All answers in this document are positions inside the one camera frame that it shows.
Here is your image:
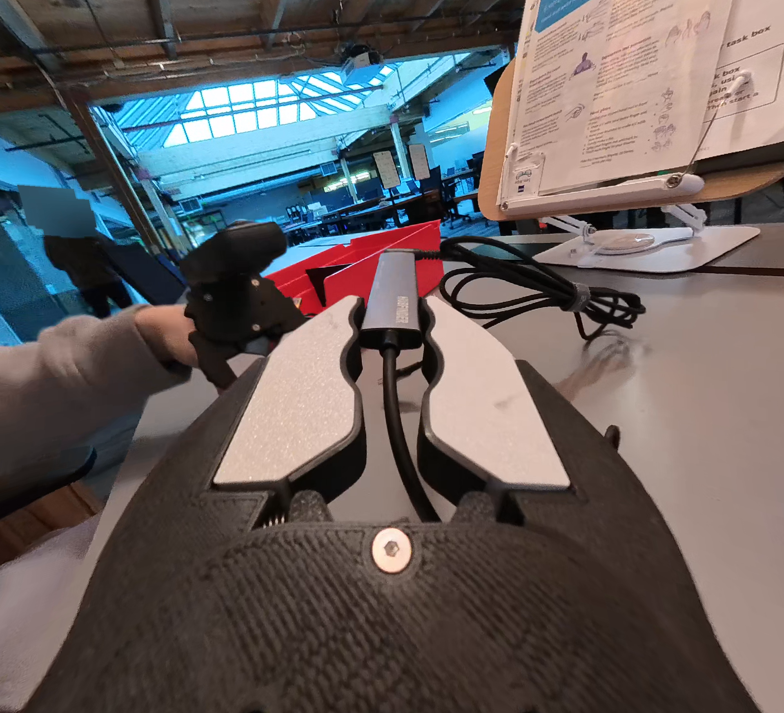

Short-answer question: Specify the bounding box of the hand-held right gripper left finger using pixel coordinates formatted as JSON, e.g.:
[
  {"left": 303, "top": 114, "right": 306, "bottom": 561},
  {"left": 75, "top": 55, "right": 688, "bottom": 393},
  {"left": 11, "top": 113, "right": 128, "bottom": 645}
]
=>
[{"left": 211, "top": 295, "right": 368, "bottom": 502}]

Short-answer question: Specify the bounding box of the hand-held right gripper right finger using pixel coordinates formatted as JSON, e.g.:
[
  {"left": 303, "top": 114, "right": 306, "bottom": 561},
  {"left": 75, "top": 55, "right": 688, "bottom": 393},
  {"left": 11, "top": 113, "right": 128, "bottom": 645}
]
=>
[{"left": 416, "top": 294, "right": 572, "bottom": 506}]

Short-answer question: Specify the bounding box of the black adapter cable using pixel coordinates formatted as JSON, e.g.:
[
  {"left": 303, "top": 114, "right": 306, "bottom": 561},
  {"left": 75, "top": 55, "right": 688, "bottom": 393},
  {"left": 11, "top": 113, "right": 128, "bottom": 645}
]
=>
[{"left": 381, "top": 345, "right": 442, "bottom": 523}]

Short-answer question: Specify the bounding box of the thick black cable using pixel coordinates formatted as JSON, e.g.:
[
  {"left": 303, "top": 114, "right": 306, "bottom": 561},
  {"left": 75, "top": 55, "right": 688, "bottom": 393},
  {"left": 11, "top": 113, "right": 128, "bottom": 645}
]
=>
[{"left": 412, "top": 236, "right": 647, "bottom": 341}]

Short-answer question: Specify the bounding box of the red plastic bin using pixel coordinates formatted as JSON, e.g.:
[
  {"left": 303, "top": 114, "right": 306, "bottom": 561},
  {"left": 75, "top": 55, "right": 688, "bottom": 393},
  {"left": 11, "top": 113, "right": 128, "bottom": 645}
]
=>
[{"left": 265, "top": 221, "right": 443, "bottom": 317}]

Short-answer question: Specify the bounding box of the grey USB adapter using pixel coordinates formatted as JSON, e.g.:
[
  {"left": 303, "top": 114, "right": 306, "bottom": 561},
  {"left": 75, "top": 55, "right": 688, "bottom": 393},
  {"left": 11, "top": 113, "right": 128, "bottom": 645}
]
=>
[{"left": 359, "top": 249, "right": 425, "bottom": 350}]

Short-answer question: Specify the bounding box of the person's left forearm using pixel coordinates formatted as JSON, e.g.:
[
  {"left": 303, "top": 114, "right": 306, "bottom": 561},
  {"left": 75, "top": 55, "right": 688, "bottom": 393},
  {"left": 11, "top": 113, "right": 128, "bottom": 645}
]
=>
[{"left": 0, "top": 307, "right": 194, "bottom": 519}]

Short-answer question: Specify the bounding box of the grey desk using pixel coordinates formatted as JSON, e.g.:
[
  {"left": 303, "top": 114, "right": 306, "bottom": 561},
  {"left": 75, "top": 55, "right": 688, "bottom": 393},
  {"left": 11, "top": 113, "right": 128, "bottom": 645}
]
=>
[{"left": 92, "top": 222, "right": 784, "bottom": 713}]

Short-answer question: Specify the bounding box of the person's left hand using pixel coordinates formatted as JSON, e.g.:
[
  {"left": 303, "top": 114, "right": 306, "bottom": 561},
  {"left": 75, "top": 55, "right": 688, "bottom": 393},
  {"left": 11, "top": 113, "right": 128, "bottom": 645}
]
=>
[{"left": 131, "top": 304, "right": 206, "bottom": 372}]

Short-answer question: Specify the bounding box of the dark blue board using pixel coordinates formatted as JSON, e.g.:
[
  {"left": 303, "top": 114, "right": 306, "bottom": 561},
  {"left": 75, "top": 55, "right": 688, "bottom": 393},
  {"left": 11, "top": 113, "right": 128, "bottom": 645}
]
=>
[{"left": 107, "top": 240, "right": 188, "bottom": 305}]

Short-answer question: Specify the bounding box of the row of work tables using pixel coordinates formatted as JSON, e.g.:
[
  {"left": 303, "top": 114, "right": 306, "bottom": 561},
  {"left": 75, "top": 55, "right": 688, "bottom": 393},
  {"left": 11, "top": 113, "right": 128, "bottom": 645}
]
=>
[{"left": 283, "top": 167, "right": 486, "bottom": 239}]

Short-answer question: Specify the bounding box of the skylight window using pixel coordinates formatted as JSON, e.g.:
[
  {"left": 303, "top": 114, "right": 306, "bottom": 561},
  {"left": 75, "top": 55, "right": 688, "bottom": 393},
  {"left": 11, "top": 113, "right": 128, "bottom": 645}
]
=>
[{"left": 92, "top": 54, "right": 509, "bottom": 152}]

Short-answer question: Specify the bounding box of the ceiling projector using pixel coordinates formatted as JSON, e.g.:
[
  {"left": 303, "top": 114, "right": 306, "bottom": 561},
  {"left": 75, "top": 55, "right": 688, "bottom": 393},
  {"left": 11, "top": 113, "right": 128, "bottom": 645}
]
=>
[{"left": 338, "top": 44, "right": 387, "bottom": 83}]

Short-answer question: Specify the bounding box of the person's grey sweatshirt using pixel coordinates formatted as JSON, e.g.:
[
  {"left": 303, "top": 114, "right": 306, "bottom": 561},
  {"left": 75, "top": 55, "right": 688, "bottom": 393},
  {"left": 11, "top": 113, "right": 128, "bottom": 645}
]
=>
[{"left": 0, "top": 511, "right": 106, "bottom": 713}]

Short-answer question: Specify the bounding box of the tan cardboard box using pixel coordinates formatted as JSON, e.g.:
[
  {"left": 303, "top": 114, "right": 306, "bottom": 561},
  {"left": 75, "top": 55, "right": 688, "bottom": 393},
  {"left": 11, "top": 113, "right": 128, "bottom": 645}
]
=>
[{"left": 499, "top": 0, "right": 762, "bottom": 197}]

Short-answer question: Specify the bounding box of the white printed paper sheet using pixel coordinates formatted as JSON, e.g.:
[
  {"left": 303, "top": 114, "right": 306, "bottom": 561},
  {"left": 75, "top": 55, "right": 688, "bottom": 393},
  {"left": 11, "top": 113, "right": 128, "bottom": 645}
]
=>
[{"left": 695, "top": 0, "right": 784, "bottom": 164}]

